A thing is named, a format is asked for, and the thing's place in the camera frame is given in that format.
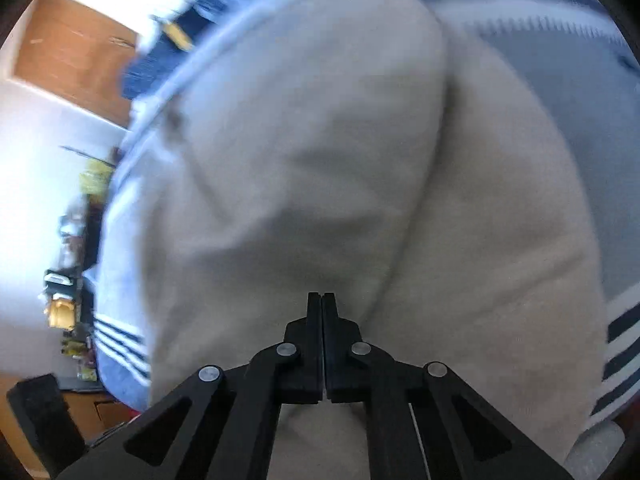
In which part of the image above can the beige knit sweater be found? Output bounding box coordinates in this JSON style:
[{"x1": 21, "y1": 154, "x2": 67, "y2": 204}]
[{"x1": 134, "y1": 0, "x2": 605, "y2": 460}]

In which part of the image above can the yellow electric kettle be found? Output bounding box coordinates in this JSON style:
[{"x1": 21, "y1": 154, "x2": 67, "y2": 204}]
[{"x1": 44, "y1": 295, "x2": 76, "y2": 330}]

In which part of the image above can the dark wooden side shelf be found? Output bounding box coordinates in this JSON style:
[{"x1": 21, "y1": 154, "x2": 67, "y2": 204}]
[{"x1": 40, "y1": 146, "x2": 122, "y2": 389}]

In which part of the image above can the black white appliance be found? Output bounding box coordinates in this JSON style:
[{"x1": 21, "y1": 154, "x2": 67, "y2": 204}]
[{"x1": 43, "y1": 269, "x2": 78, "y2": 297}]

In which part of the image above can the yellow plastic bag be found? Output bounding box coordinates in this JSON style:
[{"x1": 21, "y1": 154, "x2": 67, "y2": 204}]
[{"x1": 79, "y1": 159, "x2": 115, "y2": 202}]

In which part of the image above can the brown wooden door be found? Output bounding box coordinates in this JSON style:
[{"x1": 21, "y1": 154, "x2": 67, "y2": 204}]
[{"x1": 13, "y1": 0, "x2": 138, "y2": 128}]

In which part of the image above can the blue patterned rolled quilt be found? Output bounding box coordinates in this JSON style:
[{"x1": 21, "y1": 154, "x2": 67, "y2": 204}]
[{"x1": 122, "y1": 0, "x2": 247, "y2": 100}]

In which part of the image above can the blue striped bed blanket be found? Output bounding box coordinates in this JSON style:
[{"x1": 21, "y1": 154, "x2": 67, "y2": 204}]
[{"x1": 92, "y1": 0, "x2": 640, "y2": 430}]

